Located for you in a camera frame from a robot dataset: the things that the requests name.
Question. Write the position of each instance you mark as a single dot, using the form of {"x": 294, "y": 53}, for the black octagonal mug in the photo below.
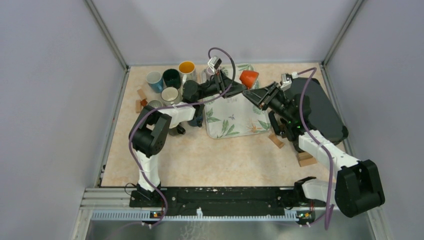
{"x": 178, "y": 130}

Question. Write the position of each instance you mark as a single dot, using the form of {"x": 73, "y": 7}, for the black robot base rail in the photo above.
{"x": 221, "y": 201}

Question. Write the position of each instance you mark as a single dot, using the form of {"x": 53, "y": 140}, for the lilac mug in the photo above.
{"x": 209, "y": 72}

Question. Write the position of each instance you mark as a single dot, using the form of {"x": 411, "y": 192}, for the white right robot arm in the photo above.
{"x": 354, "y": 185}

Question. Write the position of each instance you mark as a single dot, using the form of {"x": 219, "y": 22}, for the light wooden block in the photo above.
{"x": 274, "y": 138}

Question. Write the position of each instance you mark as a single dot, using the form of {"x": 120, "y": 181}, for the navy blue mug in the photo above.
{"x": 197, "y": 121}

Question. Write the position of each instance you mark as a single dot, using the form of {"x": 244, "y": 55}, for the white ribbed mug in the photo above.
{"x": 171, "y": 96}

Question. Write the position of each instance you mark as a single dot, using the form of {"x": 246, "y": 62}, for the black poker chip case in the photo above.
{"x": 323, "y": 115}

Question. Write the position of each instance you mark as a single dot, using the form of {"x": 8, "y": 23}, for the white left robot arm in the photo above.
{"x": 149, "y": 133}

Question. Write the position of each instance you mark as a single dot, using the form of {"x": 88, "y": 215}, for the dark green mug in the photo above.
{"x": 172, "y": 78}

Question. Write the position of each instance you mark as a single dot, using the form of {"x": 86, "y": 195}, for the reddish brown wooden block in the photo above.
{"x": 143, "y": 103}

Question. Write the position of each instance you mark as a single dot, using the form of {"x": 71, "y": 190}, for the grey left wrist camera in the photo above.
{"x": 214, "y": 63}

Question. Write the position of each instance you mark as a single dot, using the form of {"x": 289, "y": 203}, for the tan wooden block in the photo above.
{"x": 141, "y": 94}

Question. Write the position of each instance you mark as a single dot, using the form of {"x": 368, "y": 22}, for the light blue dotted mug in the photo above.
{"x": 155, "y": 81}

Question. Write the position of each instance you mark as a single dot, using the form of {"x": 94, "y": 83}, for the small orange cup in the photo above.
{"x": 249, "y": 78}

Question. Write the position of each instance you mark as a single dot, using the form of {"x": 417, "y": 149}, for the floral white serving tray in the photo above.
{"x": 234, "y": 117}

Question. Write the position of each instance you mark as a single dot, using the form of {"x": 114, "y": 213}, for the stacked wooden blocks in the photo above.
{"x": 305, "y": 159}

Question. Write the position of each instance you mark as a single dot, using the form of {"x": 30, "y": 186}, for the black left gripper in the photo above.
{"x": 222, "y": 82}

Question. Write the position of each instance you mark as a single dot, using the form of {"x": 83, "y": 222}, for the grey striped mug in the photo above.
{"x": 155, "y": 104}

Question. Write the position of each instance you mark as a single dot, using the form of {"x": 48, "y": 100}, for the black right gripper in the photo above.
{"x": 261, "y": 96}

